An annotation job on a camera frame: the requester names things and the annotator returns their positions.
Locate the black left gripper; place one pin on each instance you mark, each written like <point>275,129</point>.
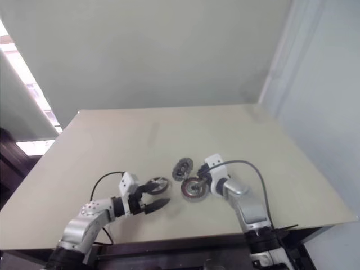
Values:
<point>137,204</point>

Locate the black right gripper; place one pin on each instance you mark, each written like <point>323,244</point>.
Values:
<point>204,173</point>

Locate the round spoked metal rotor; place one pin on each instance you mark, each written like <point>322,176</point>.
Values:
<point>161,188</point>

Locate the round grey motor housing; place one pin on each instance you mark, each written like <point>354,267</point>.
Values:
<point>191,194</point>

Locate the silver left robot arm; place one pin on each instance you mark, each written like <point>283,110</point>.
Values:
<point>81,225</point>

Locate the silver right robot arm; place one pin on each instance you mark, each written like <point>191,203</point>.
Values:
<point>247,208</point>

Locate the grey roller blind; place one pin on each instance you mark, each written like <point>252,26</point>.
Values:
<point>17,107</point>

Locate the bright window strip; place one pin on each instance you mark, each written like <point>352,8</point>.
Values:
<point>32,84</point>

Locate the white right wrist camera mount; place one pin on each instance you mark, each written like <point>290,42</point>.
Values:
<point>216,168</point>

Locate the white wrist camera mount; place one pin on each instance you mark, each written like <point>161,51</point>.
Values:
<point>216,168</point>
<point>128,181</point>

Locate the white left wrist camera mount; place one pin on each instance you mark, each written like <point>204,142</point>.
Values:
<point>128,181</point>

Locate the dark table frame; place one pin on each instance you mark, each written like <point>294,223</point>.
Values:
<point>174,250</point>

